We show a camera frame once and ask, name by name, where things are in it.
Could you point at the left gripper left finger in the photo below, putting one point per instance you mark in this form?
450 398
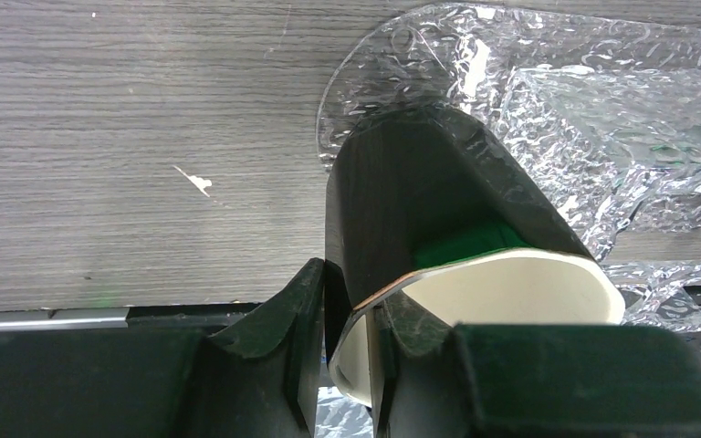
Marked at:
258 377

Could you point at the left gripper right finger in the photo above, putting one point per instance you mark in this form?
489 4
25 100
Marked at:
432 380

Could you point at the black mug cream inside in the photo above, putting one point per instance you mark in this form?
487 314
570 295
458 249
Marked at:
425 204

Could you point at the clear oval textured tray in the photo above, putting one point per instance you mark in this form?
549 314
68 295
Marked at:
603 115

